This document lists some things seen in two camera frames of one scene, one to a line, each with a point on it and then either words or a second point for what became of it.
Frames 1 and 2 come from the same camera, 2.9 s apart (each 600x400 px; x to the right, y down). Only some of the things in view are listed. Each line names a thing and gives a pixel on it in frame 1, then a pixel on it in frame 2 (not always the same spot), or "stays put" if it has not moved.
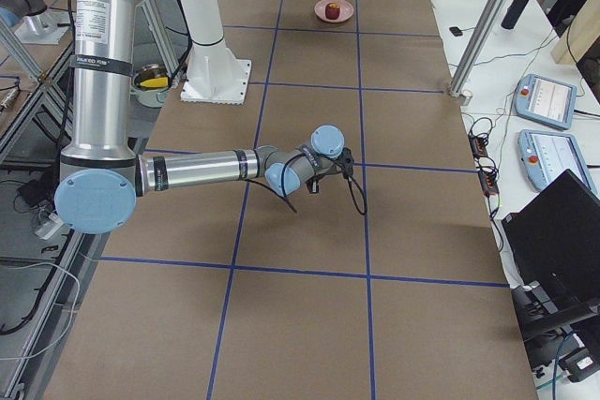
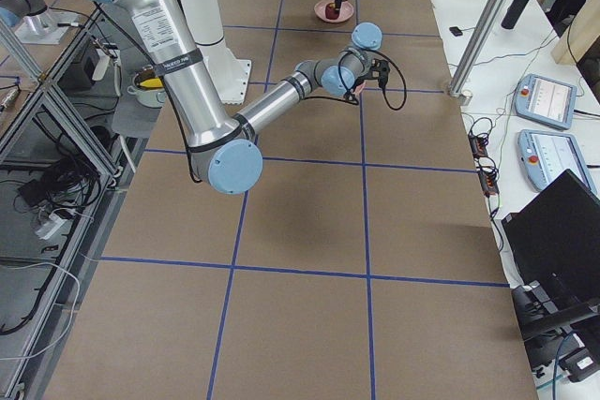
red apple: x=333 y=10 stays put
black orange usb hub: x=478 y=145 stays put
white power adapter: x=50 y=227 stays put
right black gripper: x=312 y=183 to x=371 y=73
